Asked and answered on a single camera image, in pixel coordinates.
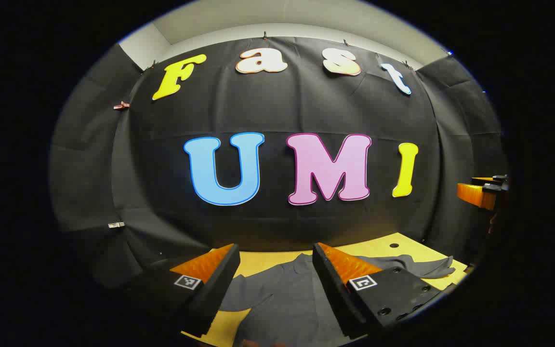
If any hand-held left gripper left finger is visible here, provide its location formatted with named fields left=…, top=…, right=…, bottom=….
left=133, top=243, right=241, bottom=338

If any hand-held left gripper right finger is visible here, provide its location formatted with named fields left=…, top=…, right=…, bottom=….
left=312, top=242, right=457, bottom=340

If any grey button shirt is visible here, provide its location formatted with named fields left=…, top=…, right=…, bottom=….
left=217, top=253, right=455, bottom=347

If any black backdrop cloth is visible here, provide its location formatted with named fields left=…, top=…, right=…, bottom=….
left=49, top=36, right=509, bottom=294

